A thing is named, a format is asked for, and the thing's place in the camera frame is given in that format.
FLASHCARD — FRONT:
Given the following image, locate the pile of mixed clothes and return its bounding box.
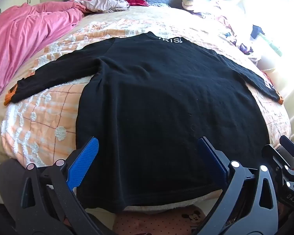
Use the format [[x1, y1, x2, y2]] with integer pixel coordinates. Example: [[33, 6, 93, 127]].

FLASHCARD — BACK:
[[181, 0, 263, 64]]

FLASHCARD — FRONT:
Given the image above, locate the pink cartoon print cloth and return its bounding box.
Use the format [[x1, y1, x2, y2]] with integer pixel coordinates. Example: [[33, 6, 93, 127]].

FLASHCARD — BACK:
[[113, 204, 207, 235]]

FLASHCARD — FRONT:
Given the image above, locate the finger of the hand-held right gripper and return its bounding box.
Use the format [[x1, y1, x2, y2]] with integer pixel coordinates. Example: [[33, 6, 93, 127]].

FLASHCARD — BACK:
[[279, 136, 294, 170], [262, 144, 289, 177]]

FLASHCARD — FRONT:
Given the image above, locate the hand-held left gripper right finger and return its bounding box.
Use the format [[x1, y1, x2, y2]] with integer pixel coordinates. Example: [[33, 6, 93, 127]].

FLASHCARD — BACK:
[[193, 136, 280, 235]]

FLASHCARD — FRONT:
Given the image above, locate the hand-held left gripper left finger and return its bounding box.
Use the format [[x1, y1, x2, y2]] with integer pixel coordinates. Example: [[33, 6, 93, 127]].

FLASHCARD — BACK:
[[20, 136, 118, 235]]

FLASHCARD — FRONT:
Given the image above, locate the pale pink garment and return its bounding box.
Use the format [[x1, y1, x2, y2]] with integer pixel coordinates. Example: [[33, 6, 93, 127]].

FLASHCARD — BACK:
[[80, 0, 131, 14]]

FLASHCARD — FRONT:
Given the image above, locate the green patterned strip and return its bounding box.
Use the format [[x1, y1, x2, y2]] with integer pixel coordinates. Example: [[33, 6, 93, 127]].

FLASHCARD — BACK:
[[269, 37, 284, 57]]

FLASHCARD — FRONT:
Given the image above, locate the white curtain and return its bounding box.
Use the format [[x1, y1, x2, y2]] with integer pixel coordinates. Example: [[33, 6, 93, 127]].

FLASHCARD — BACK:
[[218, 0, 294, 96]]

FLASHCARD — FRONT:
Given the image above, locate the red cloth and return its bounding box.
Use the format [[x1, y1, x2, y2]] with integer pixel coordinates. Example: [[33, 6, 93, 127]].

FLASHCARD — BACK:
[[124, 0, 149, 7]]

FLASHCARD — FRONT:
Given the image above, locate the pink duvet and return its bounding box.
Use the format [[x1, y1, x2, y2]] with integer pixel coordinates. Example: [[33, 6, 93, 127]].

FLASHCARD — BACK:
[[0, 0, 89, 106]]

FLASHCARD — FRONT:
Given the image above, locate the black long-sleeve shirt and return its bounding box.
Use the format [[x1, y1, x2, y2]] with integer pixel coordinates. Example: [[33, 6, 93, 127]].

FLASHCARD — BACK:
[[5, 31, 284, 213]]

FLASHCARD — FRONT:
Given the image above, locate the orange white checked blanket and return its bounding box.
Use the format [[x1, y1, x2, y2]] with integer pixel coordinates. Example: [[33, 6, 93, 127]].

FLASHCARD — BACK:
[[1, 17, 292, 167]]

